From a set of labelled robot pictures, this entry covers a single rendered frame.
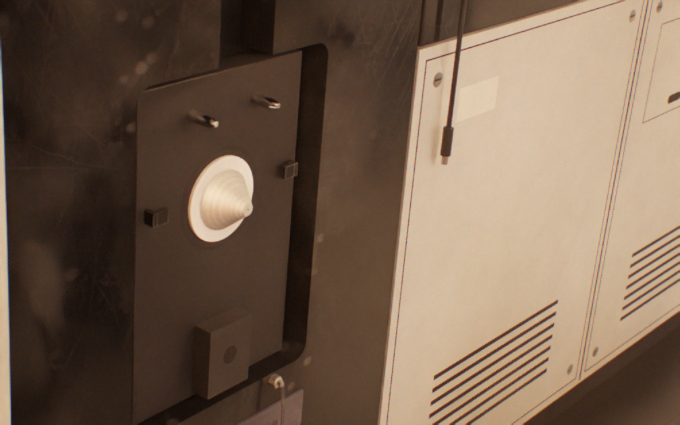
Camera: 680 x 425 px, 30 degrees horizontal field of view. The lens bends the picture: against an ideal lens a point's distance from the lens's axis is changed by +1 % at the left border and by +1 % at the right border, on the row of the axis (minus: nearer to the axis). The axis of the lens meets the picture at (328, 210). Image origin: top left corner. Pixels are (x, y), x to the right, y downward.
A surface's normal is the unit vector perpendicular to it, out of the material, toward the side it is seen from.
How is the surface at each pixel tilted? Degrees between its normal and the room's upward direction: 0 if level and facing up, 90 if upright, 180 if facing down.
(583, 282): 90
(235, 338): 90
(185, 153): 90
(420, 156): 90
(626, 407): 0
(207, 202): 80
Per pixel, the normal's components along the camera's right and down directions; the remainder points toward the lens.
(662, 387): 0.07, -0.91
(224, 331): 0.77, 0.30
